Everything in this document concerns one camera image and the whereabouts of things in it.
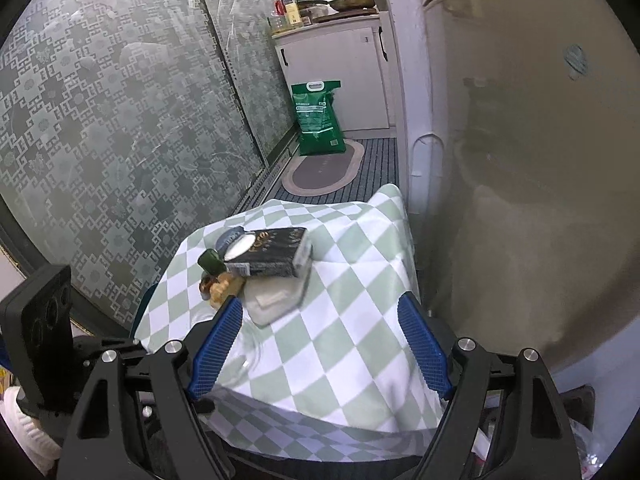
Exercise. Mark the white double-door kitchen cabinet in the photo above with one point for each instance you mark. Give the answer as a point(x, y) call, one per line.
point(405, 85)

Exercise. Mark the wide patterned glass sliding door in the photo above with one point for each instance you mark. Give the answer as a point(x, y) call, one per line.
point(100, 135)

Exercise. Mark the oval grey floor mat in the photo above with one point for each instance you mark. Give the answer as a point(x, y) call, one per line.
point(320, 170)

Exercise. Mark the clear plastic food bag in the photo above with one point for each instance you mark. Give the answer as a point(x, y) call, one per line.
point(272, 305)

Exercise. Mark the wooden chopping board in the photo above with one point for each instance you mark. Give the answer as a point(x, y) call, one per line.
point(345, 15)

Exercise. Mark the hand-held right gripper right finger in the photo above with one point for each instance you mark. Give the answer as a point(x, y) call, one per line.
point(425, 347)

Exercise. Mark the small cooking oil bottle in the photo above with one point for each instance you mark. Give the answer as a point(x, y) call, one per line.
point(292, 12)

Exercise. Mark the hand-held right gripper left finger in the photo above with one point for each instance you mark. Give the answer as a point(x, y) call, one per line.
point(216, 350)

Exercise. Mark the green rice bag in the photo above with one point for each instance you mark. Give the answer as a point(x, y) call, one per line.
point(317, 120)

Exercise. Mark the striped grey floor runner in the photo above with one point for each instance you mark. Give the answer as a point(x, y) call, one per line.
point(380, 170)

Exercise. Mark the narrow patterned glass sliding door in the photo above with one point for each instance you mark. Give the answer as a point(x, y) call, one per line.
point(250, 60)

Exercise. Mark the green white checkered tablecloth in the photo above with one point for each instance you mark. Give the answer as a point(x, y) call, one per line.
point(350, 320)

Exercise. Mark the clear plastic wrapper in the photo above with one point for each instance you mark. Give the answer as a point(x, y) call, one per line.
point(247, 355)

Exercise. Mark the round blue white cup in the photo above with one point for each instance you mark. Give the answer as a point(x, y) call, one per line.
point(239, 246)

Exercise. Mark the white ribbed object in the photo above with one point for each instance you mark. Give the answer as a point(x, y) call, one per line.
point(25, 425)

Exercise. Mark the white single-door kitchen cabinet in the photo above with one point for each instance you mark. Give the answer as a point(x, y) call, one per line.
point(345, 70)

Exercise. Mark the black carton box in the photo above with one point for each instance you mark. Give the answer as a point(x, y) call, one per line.
point(275, 255)

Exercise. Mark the beige refrigerator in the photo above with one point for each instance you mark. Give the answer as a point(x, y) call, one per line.
point(525, 160)

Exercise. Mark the large cooking oil bottle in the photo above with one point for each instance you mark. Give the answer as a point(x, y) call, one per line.
point(278, 10)

